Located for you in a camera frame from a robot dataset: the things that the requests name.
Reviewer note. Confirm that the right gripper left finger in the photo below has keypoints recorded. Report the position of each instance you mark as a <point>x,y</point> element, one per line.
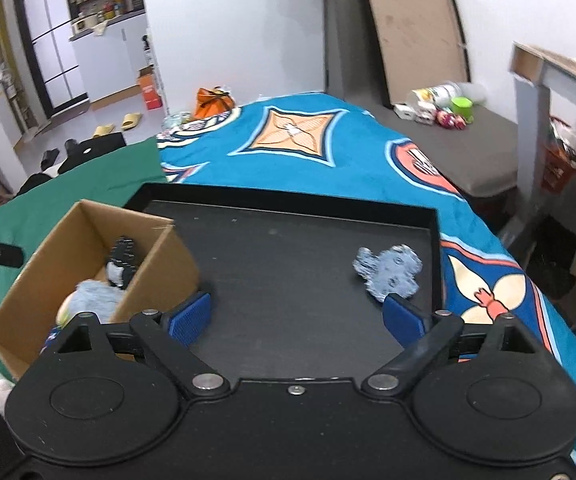
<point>102,393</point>

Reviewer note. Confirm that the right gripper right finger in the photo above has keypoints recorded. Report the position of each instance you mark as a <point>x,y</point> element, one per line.
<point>492,394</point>

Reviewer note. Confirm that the brown cardboard box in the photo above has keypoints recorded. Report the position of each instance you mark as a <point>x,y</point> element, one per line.
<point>76,249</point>

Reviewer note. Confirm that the grey plush mouse toy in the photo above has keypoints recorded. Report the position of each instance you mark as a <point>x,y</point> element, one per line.
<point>96,297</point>

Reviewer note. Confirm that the black white sock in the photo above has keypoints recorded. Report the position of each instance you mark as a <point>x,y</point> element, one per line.
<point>121,264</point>

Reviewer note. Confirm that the green cloth sheet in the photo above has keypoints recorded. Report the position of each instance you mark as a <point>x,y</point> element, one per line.
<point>111,179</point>

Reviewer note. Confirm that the black laptop bag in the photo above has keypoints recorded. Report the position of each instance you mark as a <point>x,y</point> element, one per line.
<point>80,152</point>

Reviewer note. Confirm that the yellow slipper right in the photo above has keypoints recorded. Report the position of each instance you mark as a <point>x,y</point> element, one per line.
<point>131,121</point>

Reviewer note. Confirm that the black shallow tray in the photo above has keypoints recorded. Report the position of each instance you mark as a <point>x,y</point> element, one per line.
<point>287,302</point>

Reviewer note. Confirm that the white kitchen cabinet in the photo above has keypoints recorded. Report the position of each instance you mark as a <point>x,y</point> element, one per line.
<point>110,62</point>

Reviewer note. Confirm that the grey bench mattress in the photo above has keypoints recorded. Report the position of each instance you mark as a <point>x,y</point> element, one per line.
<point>480,160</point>

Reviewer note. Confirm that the orange carton box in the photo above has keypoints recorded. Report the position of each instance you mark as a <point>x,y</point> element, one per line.
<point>149,88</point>

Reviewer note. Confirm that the orange bag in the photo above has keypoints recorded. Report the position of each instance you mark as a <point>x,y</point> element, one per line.
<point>211,102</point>

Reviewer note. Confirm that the green cup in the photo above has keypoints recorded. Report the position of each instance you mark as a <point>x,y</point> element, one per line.
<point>463,107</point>

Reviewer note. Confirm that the white plastic bottle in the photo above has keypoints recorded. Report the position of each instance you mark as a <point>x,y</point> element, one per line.
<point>442,94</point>

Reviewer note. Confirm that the blue patterned blanket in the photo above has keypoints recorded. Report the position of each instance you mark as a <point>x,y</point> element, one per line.
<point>318,144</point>

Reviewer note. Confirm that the white side desk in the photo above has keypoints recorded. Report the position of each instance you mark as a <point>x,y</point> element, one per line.
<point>538,73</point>

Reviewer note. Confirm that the framed brown board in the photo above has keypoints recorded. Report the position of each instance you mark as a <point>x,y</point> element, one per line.
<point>420,43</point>

